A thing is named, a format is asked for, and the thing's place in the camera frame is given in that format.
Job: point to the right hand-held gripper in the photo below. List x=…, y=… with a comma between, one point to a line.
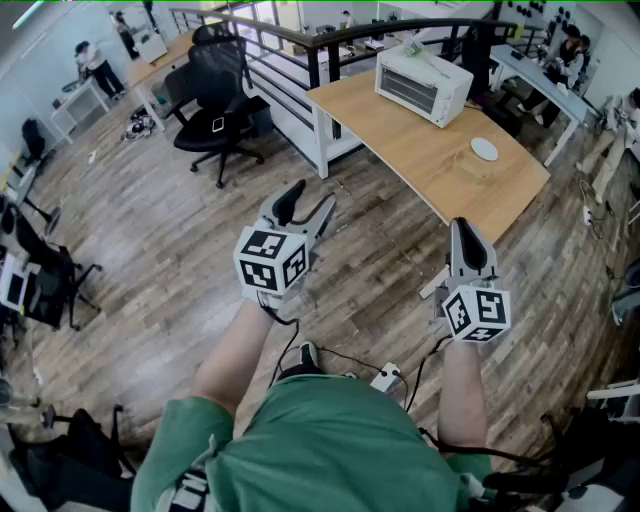
x=477, y=312

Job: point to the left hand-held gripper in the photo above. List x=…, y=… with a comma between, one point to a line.
x=270, y=260

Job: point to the white oven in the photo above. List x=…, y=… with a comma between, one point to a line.
x=435, y=75

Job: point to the person's left forearm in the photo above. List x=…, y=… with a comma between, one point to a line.
x=235, y=355

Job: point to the person's right forearm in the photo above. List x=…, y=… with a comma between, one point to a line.
x=462, y=395

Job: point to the round white plate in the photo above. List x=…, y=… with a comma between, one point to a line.
x=484, y=149

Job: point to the white smartphone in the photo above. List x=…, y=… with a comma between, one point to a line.
x=218, y=124

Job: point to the wooden table with white legs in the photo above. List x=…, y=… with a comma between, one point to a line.
x=400, y=135

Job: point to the white power strip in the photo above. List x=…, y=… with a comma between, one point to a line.
x=386, y=377
x=588, y=214

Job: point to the person's black shoe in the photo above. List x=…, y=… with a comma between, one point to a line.
x=308, y=354

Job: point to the black office chair with headrest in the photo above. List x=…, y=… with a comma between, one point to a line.
x=215, y=90

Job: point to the dark metal railing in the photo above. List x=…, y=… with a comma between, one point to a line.
x=320, y=40

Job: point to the pale blue desk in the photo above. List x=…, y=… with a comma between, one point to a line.
x=545, y=80

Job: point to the artificial flower bunch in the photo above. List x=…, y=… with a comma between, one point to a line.
x=415, y=50

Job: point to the white stool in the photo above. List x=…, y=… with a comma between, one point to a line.
x=615, y=392

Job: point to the long wooden desk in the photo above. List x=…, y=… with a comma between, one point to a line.
x=155, y=62

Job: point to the green shirt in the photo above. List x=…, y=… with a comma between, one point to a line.
x=320, y=450

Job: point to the small white table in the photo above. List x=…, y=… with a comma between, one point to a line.
x=80, y=102

